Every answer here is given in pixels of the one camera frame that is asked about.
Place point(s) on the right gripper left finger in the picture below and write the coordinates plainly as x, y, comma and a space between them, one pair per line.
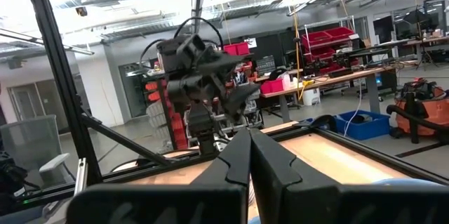
175, 206

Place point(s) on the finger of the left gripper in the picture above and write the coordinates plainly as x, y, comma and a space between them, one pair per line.
219, 62
242, 101

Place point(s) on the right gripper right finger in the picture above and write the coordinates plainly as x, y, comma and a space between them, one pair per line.
333, 206

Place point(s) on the blue plastic tray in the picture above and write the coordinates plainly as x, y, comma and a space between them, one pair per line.
407, 182

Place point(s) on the red storage bin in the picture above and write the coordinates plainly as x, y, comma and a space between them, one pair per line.
243, 48
231, 49
277, 85
266, 87

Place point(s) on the rack of small parts bins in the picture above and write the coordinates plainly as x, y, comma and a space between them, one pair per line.
175, 125

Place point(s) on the white plastic jug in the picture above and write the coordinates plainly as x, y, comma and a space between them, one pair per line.
286, 81

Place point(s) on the dark glass doorway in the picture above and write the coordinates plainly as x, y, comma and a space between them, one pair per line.
131, 90

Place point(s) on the white bucket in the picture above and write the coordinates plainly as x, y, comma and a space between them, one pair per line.
311, 97

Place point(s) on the blue plastic bin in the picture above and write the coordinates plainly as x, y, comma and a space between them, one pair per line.
368, 129

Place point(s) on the large red shelf bin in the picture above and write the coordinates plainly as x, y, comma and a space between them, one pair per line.
317, 38
321, 53
339, 33

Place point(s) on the black upright tube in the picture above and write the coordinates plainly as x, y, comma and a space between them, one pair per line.
412, 125

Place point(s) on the wooden top workbench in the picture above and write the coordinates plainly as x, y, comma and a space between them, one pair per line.
372, 94

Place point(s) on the small black ceiling box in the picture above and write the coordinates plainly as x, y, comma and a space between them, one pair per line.
81, 11

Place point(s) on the orange shop vacuum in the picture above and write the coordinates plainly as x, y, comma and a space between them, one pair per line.
435, 111

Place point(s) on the black screen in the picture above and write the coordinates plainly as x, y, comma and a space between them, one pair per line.
383, 29

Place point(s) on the long ceiling light fixture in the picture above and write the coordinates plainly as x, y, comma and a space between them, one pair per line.
35, 39

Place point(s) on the gray double door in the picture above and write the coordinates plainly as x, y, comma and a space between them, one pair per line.
28, 104

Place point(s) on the gray mesh office chair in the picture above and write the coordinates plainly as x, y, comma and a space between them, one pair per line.
28, 139

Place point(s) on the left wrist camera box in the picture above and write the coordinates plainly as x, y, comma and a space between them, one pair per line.
191, 46

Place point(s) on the black table edge rail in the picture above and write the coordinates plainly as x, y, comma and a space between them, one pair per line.
147, 169
386, 159

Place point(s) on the black diagonal frame brace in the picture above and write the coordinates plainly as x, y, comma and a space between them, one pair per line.
122, 139

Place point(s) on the black rounded mount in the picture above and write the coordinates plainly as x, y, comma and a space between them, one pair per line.
322, 121

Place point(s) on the silver metal bracket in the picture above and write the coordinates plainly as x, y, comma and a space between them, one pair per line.
80, 178

